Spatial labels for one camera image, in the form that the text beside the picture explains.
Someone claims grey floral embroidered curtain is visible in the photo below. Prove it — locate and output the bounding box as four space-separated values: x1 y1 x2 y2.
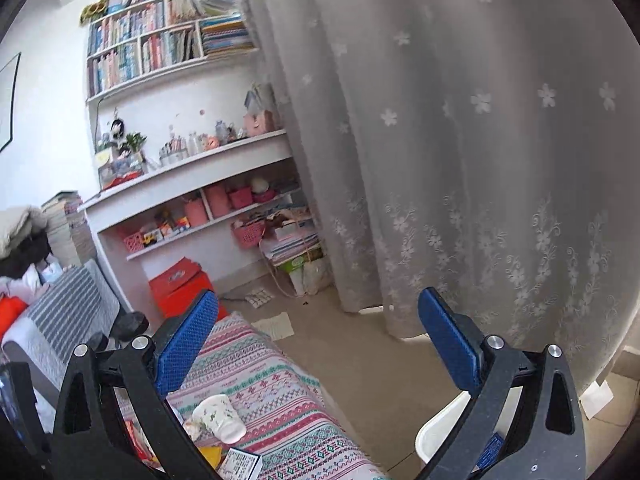
225 0 640 396

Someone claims pile of clothes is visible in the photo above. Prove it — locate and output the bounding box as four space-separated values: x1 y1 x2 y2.
0 205 53 281

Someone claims flat stack of books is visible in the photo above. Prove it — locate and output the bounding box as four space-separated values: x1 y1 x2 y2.
200 14 257 57

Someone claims white plastic bin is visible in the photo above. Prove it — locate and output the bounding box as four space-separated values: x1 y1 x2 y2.
415 392 483 467

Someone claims white paper sheet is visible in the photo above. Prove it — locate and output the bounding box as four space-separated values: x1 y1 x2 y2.
251 312 296 340

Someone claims striped patterned blanket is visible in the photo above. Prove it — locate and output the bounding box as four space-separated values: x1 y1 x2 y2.
165 312 391 480

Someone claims orange cloth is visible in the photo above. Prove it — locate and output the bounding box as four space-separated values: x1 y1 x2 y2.
0 296 28 343

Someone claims sunflower decoration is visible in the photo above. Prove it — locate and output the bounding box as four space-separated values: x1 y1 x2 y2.
79 0 110 25

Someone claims group of small jars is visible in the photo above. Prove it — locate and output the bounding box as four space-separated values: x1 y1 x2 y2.
159 130 236 166

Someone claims stack of papers and books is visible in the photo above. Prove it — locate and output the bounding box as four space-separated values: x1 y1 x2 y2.
260 205 323 263

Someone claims hanging pink basket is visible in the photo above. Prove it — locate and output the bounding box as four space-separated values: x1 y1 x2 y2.
231 222 266 251

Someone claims white plastic bag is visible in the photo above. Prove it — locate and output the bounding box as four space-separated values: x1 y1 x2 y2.
290 260 333 297

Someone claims white wall shelf unit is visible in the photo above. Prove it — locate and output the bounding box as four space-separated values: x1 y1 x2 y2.
80 0 331 311

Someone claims grey striped cloth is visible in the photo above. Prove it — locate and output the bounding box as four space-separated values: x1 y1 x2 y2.
25 259 121 376

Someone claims blue packet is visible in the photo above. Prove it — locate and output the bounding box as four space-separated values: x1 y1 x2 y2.
477 432 505 467

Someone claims red and white wrapper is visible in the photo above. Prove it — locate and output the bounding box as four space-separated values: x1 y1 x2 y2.
122 417 153 466

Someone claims green cardboard box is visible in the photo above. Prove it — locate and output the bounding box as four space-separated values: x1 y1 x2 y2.
277 254 323 275

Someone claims tile patterned sheet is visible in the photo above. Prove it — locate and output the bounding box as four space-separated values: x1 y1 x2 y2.
245 287 276 307

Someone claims small green plant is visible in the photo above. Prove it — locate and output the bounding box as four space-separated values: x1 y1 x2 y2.
124 132 148 161

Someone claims group of small toys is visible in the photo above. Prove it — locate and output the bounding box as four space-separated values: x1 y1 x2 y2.
142 217 192 247

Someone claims small white printed box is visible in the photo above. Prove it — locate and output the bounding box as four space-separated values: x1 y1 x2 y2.
217 449 263 480

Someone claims black framed wall picture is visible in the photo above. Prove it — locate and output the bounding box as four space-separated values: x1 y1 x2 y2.
0 52 22 153

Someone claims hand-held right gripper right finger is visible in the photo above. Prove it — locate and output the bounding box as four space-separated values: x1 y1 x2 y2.
415 287 587 480

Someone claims tall stack of books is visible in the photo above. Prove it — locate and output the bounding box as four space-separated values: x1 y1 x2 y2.
40 190 97 268

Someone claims yellow wrapper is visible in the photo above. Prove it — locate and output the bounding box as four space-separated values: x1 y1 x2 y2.
197 445 223 472

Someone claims red cardboard box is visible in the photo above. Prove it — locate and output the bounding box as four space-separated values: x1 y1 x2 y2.
148 257 228 322

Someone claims black haired figurine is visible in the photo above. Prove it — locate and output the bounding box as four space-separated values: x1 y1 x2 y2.
107 117 132 161

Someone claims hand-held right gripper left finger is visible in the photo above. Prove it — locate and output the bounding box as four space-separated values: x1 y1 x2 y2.
50 290 221 480

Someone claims white paper cup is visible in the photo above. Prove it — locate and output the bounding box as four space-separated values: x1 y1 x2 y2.
192 394 247 445

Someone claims tall pink container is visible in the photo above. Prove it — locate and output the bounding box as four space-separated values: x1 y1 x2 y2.
182 197 209 227
205 184 232 217

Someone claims pink house shaped box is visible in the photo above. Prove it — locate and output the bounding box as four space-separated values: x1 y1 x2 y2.
243 85 278 137

